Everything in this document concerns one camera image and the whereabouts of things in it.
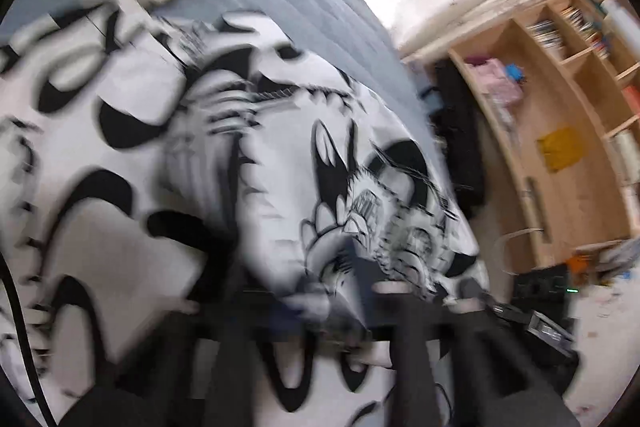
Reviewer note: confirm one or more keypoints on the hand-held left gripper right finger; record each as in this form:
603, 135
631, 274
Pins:
410, 332

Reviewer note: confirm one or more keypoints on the black and white printed garment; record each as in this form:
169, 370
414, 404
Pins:
150, 107

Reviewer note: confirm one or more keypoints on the black box with green light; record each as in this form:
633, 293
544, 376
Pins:
542, 287

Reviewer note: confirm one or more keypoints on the row of books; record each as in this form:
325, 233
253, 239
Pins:
547, 33
582, 19

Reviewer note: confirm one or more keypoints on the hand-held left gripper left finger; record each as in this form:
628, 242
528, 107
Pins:
240, 332

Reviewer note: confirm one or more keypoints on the pink box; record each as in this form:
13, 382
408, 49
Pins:
495, 79

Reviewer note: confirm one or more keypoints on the small blue object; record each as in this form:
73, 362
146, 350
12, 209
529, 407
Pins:
515, 72

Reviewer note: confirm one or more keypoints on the black power strip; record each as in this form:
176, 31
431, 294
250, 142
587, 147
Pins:
540, 329

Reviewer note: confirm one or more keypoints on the small orange object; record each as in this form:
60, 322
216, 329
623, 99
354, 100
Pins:
577, 263

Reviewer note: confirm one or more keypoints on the yellow cloth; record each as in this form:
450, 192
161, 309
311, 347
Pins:
560, 149

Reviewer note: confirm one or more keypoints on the light wooden bookshelf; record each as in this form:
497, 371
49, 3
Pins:
575, 117

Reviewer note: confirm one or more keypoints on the white paper roll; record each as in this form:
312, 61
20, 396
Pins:
622, 19

